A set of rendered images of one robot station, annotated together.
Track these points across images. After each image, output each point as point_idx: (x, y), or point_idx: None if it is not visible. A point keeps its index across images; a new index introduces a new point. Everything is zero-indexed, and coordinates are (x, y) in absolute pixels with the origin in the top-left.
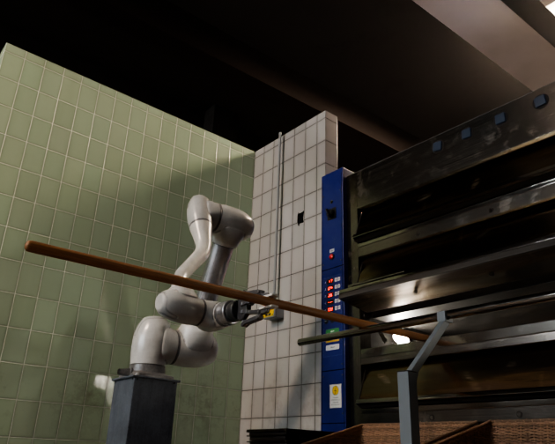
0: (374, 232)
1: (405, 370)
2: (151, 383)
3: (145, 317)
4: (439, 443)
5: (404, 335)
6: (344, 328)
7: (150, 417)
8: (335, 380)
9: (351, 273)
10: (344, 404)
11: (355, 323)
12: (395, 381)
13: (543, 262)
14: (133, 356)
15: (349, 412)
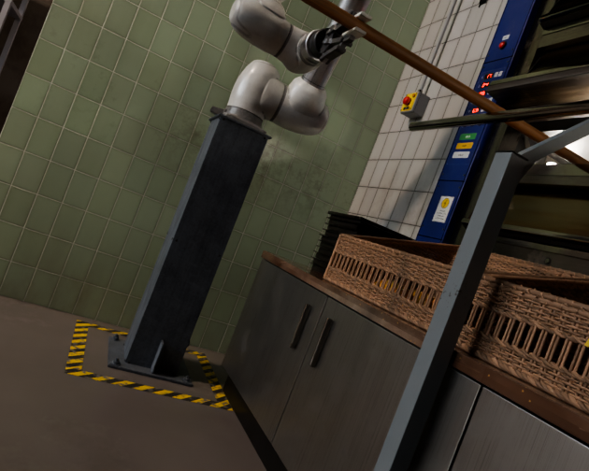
0: (573, 10)
1: (509, 150)
2: (237, 129)
3: (254, 60)
4: (527, 278)
5: None
6: (483, 135)
7: (228, 163)
8: (449, 192)
9: (520, 69)
10: (448, 221)
11: (482, 105)
12: (519, 208)
13: None
14: (230, 97)
15: (451, 231)
